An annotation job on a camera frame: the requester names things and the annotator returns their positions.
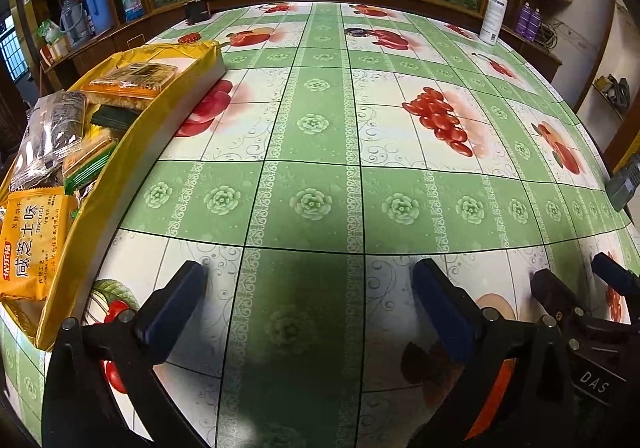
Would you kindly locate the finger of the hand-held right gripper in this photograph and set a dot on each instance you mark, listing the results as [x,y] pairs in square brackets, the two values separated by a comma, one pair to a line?
[615,275]
[552,293]

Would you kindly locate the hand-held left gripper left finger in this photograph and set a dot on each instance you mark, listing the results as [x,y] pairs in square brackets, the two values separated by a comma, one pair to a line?
[170,310]

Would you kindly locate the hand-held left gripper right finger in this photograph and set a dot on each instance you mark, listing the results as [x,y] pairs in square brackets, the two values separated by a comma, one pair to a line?
[445,310]

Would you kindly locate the orange biscuit packet with characters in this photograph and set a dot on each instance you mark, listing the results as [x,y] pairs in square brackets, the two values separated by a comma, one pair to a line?
[37,243]

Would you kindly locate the cracker packet with yellow label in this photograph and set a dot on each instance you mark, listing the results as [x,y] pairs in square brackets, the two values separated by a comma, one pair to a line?
[90,158]

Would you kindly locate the dark green snack packet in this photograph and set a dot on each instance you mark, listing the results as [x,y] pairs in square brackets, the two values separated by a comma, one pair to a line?
[115,117]

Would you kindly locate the clear packet of dark snacks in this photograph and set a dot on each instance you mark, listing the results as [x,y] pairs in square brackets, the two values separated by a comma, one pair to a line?
[50,138]

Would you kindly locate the long yellow tray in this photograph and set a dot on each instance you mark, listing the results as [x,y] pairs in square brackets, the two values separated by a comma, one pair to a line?
[165,98]

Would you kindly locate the clear orange-edged cracker packet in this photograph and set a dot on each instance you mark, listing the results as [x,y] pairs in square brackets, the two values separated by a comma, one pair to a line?
[130,80]

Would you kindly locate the fruit print green tablecloth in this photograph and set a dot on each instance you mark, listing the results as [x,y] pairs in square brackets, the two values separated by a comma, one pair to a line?
[350,153]

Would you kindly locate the white spray bottle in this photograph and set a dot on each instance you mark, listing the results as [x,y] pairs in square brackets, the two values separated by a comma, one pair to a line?
[492,15]

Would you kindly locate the small black box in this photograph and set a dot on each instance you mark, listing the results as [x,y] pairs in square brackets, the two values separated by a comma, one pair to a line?
[197,10]

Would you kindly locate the grey water jug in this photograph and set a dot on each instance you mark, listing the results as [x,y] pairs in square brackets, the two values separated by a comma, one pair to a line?
[75,23]

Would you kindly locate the blue thermos jug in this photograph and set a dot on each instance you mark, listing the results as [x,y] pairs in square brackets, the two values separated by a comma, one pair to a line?
[97,8]

